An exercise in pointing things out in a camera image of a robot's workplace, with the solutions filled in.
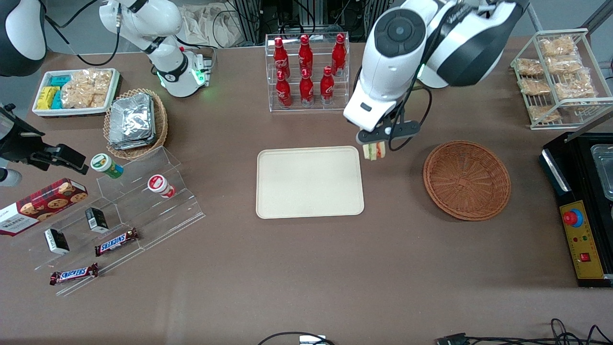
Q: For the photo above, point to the white plug adapter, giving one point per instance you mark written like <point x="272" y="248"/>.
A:
<point x="311" y="340"/>

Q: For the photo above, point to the clear bag of crackers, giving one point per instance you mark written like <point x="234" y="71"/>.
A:
<point x="86" y="88"/>

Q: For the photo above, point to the red tartan cookie box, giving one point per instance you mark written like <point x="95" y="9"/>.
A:
<point x="38" y="206"/>

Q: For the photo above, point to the small black carton box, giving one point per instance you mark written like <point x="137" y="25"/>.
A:
<point x="97" y="220"/>
<point x="57" y="241"/>

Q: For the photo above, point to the beige cloth bags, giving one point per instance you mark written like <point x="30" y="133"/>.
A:
<point x="210" y="24"/>

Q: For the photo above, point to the clear bag of pastry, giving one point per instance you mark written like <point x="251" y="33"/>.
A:
<point x="564" y="64"/>
<point x="543" y="113"/>
<point x="574" y="89"/>
<point x="529" y="67"/>
<point x="534" y="86"/>
<point x="557" y="46"/>

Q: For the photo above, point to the red cola bottle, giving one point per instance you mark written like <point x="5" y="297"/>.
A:
<point x="327" y="86"/>
<point x="339" y="51"/>
<point x="283" y="91"/>
<point x="278" y="55"/>
<point x="305" y="52"/>
<point x="306" y="90"/>

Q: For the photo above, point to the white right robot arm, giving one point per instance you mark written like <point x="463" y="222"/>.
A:
<point x="143" y="19"/>

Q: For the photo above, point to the clear acrylic stepped display stand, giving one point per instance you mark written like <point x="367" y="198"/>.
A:
<point x="139" y="211"/>

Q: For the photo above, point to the beige plastic tray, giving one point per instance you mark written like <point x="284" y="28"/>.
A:
<point x="309" y="182"/>

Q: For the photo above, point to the black appliance housing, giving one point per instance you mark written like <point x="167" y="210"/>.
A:
<point x="582" y="167"/>

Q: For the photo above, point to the triangle sandwich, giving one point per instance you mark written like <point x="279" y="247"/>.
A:
<point x="374" y="151"/>

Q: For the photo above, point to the teal snack pack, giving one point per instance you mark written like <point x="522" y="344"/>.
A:
<point x="57" y="100"/>
<point x="60" y="80"/>

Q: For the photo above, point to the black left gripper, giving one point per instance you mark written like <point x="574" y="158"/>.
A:
<point x="392" y="115"/>

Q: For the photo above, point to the white rectangular snack tray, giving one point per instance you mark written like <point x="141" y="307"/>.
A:
<point x="43" y="112"/>

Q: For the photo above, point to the yellow control panel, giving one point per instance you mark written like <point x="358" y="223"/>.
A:
<point x="586" y="239"/>

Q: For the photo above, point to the red-lid yogurt cup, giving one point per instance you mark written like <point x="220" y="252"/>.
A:
<point x="160" y="186"/>

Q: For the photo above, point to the green-lid yogurt cup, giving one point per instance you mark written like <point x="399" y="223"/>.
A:
<point x="105" y="164"/>

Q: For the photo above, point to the clear acrylic bottle rack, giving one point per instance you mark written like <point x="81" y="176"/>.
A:
<point x="316" y="103"/>

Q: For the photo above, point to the yellow snack pack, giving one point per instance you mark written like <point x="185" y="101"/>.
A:
<point x="47" y="97"/>

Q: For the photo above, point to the empty brown wicker basket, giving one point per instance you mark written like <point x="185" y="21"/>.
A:
<point x="467" y="179"/>

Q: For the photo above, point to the wicker basket holding foil packs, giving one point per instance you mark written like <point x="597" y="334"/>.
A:
<point x="160" y="120"/>

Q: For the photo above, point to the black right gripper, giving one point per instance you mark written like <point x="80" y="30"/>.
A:
<point x="18" y="143"/>

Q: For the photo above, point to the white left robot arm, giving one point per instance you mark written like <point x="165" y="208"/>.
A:
<point x="392" y="57"/>

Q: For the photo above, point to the Snickers chocolate bar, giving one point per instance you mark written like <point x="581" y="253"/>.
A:
<point x="74" y="274"/>
<point x="116" y="242"/>

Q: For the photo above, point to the metal insert pan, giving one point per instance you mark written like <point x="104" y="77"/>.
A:
<point x="604" y="167"/>

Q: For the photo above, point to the red emergency stop button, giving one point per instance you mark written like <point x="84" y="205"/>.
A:
<point x="572" y="218"/>

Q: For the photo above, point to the silver foil wrapped pack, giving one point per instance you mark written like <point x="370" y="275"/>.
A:
<point x="131" y="117"/>
<point x="129" y="145"/>

